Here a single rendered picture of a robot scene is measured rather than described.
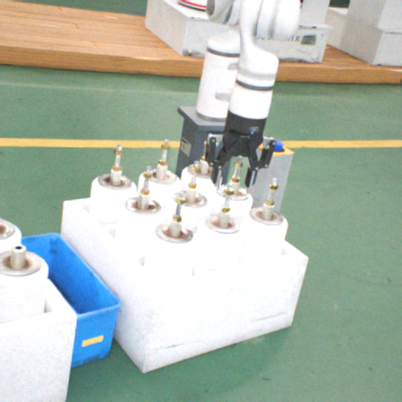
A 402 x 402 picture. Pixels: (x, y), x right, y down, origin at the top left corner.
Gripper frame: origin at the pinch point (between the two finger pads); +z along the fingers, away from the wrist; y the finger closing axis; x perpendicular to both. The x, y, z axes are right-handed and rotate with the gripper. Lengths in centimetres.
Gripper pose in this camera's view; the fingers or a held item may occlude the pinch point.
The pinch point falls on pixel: (232, 180)
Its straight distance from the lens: 132.4
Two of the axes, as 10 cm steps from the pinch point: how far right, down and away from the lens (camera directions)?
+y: 9.4, 0.2, 3.4
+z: -1.7, 8.9, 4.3
